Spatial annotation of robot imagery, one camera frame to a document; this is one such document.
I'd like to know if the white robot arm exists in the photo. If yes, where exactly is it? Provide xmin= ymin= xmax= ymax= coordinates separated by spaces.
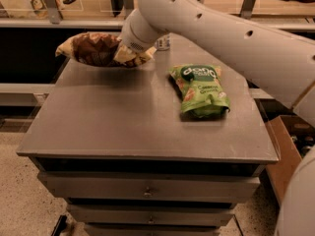
xmin=121 ymin=0 xmax=315 ymax=126

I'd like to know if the metal railing frame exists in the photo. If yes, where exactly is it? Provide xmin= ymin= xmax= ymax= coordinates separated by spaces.
xmin=0 ymin=0 xmax=315 ymax=20

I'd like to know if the cardboard box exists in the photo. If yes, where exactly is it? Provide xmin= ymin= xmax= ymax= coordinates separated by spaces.
xmin=266 ymin=115 xmax=315 ymax=204

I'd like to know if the green rice chip bag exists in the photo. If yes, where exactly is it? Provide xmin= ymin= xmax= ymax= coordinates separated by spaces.
xmin=169 ymin=64 xmax=230 ymax=118

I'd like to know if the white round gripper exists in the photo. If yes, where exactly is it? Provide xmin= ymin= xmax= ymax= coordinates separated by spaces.
xmin=114 ymin=9 xmax=167 ymax=64

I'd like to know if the clear plastic water bottle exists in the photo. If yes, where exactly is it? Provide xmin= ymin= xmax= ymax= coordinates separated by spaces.
xmin=155 ymin=34 xmax=170 ymax=51

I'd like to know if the brown chip bag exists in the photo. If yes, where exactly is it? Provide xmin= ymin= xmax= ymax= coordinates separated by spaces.
xmin=55 ymin=32 xmax=157 ymax=68

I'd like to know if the colourful bag behind glass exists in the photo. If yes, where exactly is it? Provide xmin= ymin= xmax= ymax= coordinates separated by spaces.
xmin=30 ymin=0 xmax=62 ymax=24

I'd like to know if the grey drawer cabinet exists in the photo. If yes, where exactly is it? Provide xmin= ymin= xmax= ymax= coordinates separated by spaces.
xmin=18 ymin=36 xmax=278 ymax=236

